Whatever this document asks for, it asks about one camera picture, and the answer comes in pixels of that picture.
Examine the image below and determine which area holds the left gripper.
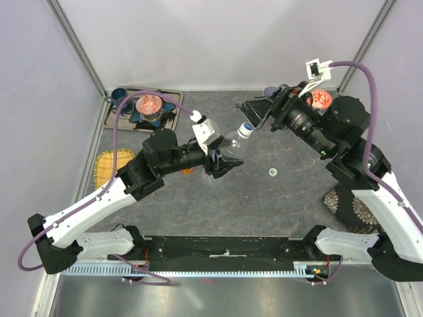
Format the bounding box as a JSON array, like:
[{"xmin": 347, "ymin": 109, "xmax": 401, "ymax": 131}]
[{"xmin": 159, "ymin": 135, "xmax": 244, "ymax": 178}]

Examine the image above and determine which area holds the clear Pocari Sweat bottle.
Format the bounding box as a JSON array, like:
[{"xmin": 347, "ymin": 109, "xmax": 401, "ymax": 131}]
[{"xmin": 202, "ymin": 131, "xmax": 249, "ymax": 186}]

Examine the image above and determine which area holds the green white bottle cap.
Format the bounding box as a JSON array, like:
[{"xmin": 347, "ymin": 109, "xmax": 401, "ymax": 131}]
[{"xmin": 268, "ymin": 168, "xmax": 278, "ymax": 177}]

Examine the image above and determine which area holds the Pocari Sweat bottle cap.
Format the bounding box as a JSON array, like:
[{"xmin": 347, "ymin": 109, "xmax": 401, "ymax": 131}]
[{"xmin": 237, "ymin": 122, "xmax": 254, "ymax": 139}]

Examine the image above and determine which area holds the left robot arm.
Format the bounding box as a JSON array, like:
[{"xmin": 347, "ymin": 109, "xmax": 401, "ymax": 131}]
[{"xmin": 28, "ymin": 129, "xmax": 243, "ymax": 274}]

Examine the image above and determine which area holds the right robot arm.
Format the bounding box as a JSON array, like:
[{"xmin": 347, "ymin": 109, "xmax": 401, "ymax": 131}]
[{"xmin": 237, "ymin": 85, "xmax": 422, "ymax": 282}]

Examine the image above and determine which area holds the orange drink bottle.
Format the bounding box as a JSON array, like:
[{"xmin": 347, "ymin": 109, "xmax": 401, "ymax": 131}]
[{"xmin": 181, "ymin": 167, "xmax": 194, "ymax": 174}]

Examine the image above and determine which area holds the purple plastic cup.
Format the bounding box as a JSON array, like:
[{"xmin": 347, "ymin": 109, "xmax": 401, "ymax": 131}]
[{"xmin": 262, "ymin": 86, "xmax": 278, "ymax": 96}]

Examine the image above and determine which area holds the red white floral bowl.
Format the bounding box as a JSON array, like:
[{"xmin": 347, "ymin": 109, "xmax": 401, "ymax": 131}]
[{"xmin": 305, "ymin": 89, "xmax": 332, "ymax": 111}]

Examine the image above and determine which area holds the metal tray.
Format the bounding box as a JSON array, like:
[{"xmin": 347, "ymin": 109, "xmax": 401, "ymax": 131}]
[{"xmin": 102, "ymin": 87, "xmax": 184, "ymax": 133}]

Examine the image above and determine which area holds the blue star-shaped dish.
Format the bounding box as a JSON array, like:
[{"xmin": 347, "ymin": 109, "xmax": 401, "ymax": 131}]
[{"xmin": 129, "ymin": 96, "xmax": 176, "ymax": 131}]

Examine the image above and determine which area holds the red patterned bowl on tray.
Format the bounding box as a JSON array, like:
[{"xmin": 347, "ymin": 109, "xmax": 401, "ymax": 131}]
[{"xmin": 135, "ymin": 94, "xmax": 163, "ymax": 120}]

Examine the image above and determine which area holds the yellow woven plate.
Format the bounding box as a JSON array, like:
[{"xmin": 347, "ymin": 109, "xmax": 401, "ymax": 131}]
[{"xmin": 93, "ymin": 149, "xmax": 135, "ymax": 190}]

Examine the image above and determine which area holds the black floral rectangular dish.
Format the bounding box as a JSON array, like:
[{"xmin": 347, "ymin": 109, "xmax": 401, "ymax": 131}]
[{"xmin": 322, "ymin": 184, "xmax": 383, "ymax": 234}]

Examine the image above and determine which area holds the blue ceramic cup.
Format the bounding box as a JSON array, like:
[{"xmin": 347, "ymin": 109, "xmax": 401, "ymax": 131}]
[{"xmin": 106, "ymin": 88, "xmax": 128, "ymax": 108}]

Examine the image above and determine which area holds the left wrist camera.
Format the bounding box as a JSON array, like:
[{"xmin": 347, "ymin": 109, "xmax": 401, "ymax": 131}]
[{"xmin": 192, "ymin": 116, "xmax": 225, "ymax": 155}]

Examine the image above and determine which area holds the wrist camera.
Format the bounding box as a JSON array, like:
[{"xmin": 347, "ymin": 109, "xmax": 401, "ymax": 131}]
[
  {"xmin": 299, "ymin": 58, "xmax": 332, "ymax": 97},
  {"xmin": 192, "ymin": 116, "xmax": 225, "ymax": 155}
]

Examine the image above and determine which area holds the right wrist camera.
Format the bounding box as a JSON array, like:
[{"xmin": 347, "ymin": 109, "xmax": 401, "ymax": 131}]
[{"xmin": 299, "ymin": 58, "xmax": 332, "ymax": 97}]

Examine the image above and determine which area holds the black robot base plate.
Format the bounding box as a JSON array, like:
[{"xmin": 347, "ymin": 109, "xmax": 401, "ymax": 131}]
[{"xmin": 108, "ymin": 224, "xmax": 344, "ymax": 273}]

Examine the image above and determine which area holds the blue cable duct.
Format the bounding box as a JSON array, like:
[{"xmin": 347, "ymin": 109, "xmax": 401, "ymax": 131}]
[{"xmin": 62, "ymin": 262, "xmax": 314, "ymax": 278}]

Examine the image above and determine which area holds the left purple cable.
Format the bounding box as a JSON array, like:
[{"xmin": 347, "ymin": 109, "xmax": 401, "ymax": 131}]
[{"xmin": 17, "ymin": 90, "xmax": 202, "ymax": 285}]

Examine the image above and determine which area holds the purple cable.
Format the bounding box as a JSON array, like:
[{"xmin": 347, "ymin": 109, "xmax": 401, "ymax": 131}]
[
  {"xmin": 325, "ymin": 60, "xmax": 423, "ymax": 286},
  {"xmin": 17, "ymin": 90, "xmax": 202, "ymax": 285}
]

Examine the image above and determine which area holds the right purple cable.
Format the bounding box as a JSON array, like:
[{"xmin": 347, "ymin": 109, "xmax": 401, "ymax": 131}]
[{"xmin": 325, "ymin": 60, "xmax": 423, "ymax": 286}]

